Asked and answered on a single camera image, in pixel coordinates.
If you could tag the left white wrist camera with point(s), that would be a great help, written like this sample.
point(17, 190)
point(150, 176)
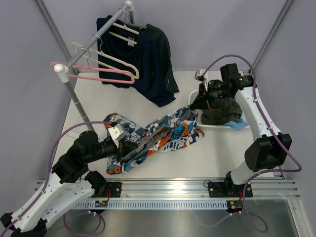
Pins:
point(117, 133)

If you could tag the navy blue shorts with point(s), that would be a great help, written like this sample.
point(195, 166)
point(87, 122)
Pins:
point(141, 51)

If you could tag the metal clothes rack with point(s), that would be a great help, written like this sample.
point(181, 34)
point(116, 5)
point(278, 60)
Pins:
point(63, 69)

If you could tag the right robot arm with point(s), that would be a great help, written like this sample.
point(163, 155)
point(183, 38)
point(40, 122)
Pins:
point(269, 146)

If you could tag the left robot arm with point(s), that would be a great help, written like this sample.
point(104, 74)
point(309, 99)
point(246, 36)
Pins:
point(69, 182)

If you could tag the light blue shorts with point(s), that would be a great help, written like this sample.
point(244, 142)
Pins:
point(238, 125)

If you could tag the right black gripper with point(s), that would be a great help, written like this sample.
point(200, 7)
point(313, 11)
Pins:
point(200, 102)

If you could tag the patterned colourful shorts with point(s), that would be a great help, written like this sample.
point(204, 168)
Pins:
point(174, 131)

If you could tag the olive green shorts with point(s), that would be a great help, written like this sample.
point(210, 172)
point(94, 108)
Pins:
point(221, 112)

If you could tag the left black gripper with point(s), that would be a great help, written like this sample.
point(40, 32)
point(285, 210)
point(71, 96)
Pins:
point(123, 146)

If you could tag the white perforated plastic basket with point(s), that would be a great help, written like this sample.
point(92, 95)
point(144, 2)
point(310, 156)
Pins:
point(201, 126)

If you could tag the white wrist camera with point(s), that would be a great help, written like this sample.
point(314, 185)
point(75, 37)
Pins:
point(117, 133)
point(201, 76)

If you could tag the aluminium mounting rail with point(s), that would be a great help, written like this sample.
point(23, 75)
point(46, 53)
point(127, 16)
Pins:
point(184, 194)

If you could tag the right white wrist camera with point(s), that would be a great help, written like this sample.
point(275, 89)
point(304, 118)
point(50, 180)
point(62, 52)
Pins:
point(201, 76)

